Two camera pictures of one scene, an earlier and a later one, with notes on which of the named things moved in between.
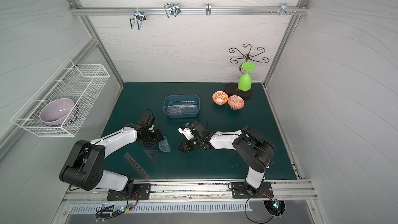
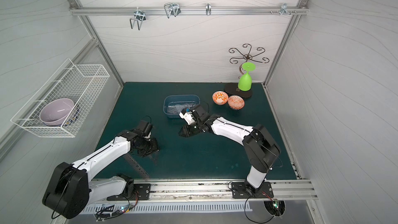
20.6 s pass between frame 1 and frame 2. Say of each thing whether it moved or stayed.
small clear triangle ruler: stayed
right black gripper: moved
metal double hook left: stayed
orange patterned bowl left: stayed
